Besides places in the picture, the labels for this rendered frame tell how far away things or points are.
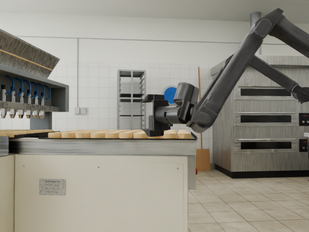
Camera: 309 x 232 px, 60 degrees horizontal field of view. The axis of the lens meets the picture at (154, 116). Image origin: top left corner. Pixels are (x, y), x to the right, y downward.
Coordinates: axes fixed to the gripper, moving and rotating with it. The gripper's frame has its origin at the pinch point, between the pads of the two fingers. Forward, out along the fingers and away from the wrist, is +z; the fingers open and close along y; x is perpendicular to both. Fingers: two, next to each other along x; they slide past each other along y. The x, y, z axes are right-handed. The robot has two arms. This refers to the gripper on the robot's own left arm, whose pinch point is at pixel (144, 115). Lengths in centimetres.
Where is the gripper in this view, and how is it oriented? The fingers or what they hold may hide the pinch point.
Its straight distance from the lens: 95.5
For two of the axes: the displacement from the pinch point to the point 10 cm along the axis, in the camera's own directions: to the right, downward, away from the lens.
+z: -6.4, 0.2, 7.7
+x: 7.7, 0.0, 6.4
